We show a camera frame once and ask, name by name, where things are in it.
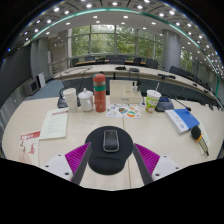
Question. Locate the green printed paper cup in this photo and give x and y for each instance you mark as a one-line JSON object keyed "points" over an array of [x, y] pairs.
{"points": [[152, 101]]}

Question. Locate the white booklet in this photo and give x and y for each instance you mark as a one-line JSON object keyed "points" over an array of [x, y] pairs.
{"points": [[206, 138]]}

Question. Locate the red and white brochure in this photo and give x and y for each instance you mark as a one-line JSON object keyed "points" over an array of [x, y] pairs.
{"points": [[29, 148]]}

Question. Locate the colourful sticker sheet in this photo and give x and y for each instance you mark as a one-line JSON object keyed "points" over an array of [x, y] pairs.
{"points": [[123, 111]]}

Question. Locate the group of dark chairs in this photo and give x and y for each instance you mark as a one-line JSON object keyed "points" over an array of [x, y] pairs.
{"points": [[151, 63]]}

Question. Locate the black foam handheld microphone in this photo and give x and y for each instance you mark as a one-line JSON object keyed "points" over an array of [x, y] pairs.
{"points": [[196, 132]]}

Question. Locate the grey monitor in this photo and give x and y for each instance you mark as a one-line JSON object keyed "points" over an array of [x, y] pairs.
{"points": [[30, 88]]}

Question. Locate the white paper cup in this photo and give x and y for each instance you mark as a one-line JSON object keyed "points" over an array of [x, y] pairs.
{"points": [[70, 100]]}

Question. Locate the black computer mouse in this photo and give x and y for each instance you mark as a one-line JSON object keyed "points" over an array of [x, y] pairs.
{"points": [[111, 140]]}

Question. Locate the group of ceiling lights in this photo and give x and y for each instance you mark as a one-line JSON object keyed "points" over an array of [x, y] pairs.
{"points": [[115, 3]]}

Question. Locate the beige cardboard box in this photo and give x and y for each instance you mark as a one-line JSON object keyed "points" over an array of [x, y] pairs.
{"points": [[125, 95]]}

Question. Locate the black gooseneck desk microphone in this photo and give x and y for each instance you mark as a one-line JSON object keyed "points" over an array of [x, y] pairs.
{"points": [[62, 103]]}

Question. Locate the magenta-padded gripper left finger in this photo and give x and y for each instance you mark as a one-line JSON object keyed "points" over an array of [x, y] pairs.
{"points": [[78, 156]]}

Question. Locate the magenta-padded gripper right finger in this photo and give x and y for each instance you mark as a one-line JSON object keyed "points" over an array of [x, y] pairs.
{"points": [[147, 160]]}

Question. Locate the white floor appliance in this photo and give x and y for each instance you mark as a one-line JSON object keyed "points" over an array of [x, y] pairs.
{"points": [[41, 80]]}

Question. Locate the black mouse pad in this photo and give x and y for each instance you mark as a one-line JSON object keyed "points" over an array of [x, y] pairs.
{"points": [[108, 163]]}

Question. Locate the red thermos bottle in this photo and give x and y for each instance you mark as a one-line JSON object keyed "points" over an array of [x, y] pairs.
{"points": [[99, 96]]}

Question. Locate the blue and white book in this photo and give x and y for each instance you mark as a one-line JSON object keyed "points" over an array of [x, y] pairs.
{"points": [[186, 118]]}

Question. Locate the black conference microphone unit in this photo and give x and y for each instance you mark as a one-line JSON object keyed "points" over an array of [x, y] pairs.
{"points": [[164, 105]]}

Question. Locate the white leaflet with red heading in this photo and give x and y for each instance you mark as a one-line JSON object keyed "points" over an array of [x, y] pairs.
{"points": [[55, 124]]}

